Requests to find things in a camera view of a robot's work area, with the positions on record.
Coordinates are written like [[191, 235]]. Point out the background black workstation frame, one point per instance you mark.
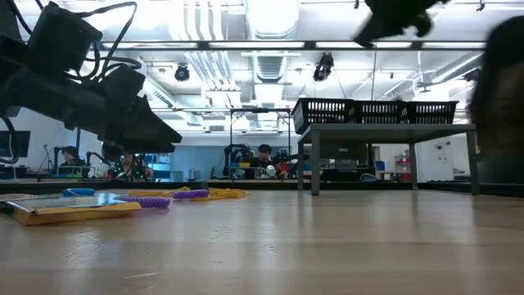
[[260, 110]]

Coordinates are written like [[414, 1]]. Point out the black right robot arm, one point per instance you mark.
[[503, 102]]

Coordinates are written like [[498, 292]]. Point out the blue storage shelf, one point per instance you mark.
[[161, 168]]

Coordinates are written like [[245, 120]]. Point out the red cart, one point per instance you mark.
[[403, 170]]

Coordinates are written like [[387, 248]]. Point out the yellow rubber band pile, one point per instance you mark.
[[229, 193]]

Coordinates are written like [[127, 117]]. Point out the grey perforated metal shelf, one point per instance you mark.
[[389, 132]]

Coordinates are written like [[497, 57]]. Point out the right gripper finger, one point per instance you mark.
[[370, 36]]

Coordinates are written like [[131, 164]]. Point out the silver ventilation duct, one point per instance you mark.
[[272, 20]]

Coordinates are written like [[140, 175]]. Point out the background black robot arm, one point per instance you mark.
[[235, 157], [98, 164]]

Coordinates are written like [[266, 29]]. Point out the blue storage bin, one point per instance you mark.
[[380, 165]]

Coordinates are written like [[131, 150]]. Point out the large black hanging camera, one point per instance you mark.
[[323, 67]]

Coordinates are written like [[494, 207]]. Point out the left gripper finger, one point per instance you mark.
[[147, 147], [153, 127]]

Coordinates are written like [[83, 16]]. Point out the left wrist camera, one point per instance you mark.
[[123, 86]]

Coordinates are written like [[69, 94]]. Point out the black plastic mesh basket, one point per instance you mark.
[[432, 112], [321, 112], [378, 112]]

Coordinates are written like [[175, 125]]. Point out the person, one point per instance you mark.
[[71, 157], [133, 166], [264, 160]]

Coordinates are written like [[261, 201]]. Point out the dark monitor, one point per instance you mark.
[[16, 143]]

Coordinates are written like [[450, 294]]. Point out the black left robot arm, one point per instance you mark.
[[61, 37]]

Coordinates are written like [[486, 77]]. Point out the small black hanging camera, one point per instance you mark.
[[182, 73]]

